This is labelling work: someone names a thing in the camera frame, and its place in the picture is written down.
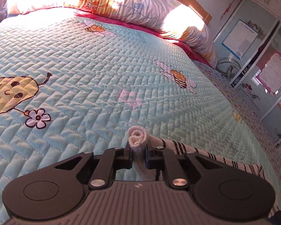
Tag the blue sliding door wardrobe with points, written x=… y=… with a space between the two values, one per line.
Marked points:
x=260 y=103

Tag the quilted bee print bedspread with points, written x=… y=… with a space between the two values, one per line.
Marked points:
x=84 y=75

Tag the blue bordered poster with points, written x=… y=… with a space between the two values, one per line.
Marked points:
x=241 y=37

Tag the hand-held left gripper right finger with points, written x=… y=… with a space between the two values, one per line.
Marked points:
x=146 y=158

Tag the red hanging ornament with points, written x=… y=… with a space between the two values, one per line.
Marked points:
x=227 y=10

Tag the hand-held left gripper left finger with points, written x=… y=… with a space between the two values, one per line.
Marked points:
x=130 y=157

